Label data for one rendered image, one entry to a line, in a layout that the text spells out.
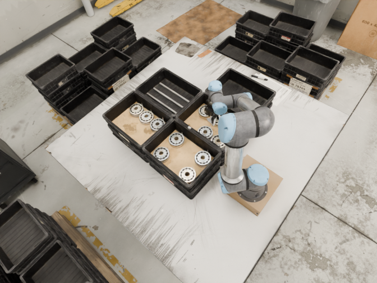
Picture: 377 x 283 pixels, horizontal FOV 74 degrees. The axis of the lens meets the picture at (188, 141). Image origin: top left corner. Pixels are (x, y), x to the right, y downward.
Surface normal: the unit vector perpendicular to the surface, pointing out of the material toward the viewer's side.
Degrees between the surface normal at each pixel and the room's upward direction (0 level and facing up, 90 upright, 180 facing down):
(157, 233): 0
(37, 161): 0
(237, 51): 0
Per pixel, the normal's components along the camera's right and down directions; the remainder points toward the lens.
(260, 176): 0.08, -0.49
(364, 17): -0.62, 0.54
